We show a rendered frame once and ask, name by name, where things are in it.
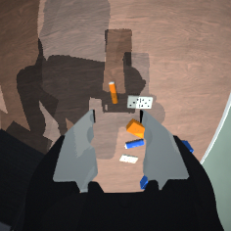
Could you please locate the blue rack of three bins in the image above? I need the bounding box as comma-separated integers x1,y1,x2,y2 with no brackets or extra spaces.
140,141,194,190

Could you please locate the white domino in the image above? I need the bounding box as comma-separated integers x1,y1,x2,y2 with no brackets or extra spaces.
119,154,138,163
127,96,153,109

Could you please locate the blue aa battery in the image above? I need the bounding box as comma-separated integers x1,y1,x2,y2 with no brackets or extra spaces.
125,139,144,149

